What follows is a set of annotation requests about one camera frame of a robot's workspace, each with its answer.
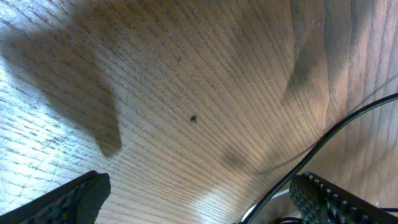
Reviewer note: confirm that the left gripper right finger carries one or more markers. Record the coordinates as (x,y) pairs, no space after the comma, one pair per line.
(319,201)

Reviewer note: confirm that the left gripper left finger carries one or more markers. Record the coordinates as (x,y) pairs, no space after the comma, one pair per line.
(78,201)

